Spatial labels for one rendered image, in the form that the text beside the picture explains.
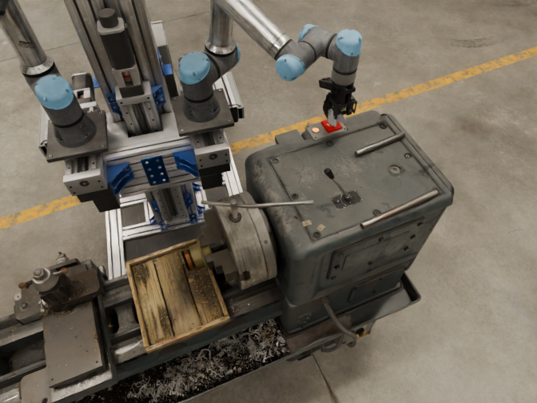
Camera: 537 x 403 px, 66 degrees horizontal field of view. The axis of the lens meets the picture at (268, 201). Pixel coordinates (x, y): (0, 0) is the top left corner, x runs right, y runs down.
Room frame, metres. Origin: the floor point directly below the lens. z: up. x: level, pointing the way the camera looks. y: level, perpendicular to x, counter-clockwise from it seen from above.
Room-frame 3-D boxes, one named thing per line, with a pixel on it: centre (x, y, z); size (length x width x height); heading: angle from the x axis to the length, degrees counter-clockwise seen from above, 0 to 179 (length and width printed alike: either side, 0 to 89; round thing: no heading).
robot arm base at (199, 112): (1.28, 0.27, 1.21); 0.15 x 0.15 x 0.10
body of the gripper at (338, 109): (1.06, -0.24, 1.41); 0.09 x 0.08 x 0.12; 22
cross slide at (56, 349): (0.49, 0.68, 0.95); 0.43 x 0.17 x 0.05; 22
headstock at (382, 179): (0.88, -0.27, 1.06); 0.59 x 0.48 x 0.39; 112
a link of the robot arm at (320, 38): (1.11, -0.15, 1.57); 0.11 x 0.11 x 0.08; 53
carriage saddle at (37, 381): (0.46, 0.72, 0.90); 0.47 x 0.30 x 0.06; 22
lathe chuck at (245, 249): (0.71, 0.11, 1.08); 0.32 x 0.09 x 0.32; 22
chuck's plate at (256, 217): (0.73, 0.05, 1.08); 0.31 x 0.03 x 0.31; 22
